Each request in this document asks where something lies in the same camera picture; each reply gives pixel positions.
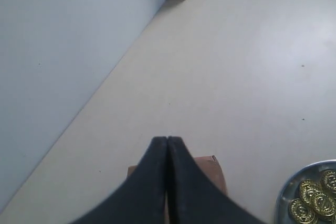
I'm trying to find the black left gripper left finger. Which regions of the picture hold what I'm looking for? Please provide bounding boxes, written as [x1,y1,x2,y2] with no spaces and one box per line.
[73,136,167,223]

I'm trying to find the gold coin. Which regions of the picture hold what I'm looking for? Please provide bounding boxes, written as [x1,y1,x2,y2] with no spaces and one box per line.
[321,170,335,194]
[299,179,322,205]
[311,191,335,218]
[289,198,316,223]

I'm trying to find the round metal plate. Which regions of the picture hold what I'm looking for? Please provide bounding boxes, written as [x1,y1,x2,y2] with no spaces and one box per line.
[274,159,335,224]

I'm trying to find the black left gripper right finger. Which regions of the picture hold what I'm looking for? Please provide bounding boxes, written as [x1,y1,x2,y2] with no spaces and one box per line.
[166,136,262,223]

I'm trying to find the brown cardboard box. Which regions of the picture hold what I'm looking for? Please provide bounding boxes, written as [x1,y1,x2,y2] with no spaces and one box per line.
[127,153,227,197]

